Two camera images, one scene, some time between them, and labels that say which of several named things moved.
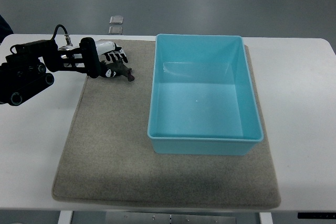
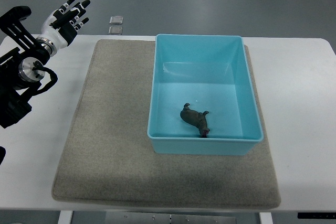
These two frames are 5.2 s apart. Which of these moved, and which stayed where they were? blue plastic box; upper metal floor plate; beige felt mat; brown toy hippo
Moved: brown toy hippo
Stayed: upper metal floor plate; beige felt mat; blue plastic box
